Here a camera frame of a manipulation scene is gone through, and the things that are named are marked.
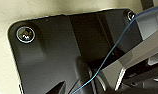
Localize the thin blue cable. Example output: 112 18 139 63
65 5 158 94

